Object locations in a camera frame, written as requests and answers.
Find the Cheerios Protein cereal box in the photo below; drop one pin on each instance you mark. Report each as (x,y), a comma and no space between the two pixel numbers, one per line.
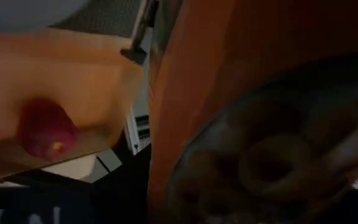
(197,62)

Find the dark frame post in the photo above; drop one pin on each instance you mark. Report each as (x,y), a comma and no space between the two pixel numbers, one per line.
(137,53)

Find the dark woven placemat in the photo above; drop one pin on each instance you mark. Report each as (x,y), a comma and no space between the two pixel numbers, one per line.
(104,18)

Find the tan wooden box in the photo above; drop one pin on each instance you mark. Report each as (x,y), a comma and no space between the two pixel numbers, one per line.
(73,77)

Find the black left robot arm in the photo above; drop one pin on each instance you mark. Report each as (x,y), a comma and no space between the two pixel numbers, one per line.
(57,202)

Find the red yellow apple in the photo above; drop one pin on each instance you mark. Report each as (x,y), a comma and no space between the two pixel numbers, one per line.
(47,130)

